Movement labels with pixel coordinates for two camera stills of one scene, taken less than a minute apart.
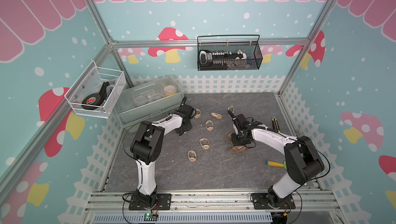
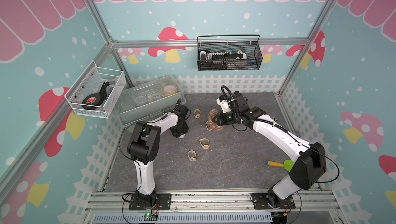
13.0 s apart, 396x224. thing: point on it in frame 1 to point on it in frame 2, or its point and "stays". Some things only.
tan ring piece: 192,155 stays
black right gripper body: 237,140 to 228,118
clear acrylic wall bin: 96,91 stays
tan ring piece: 197,114 stays
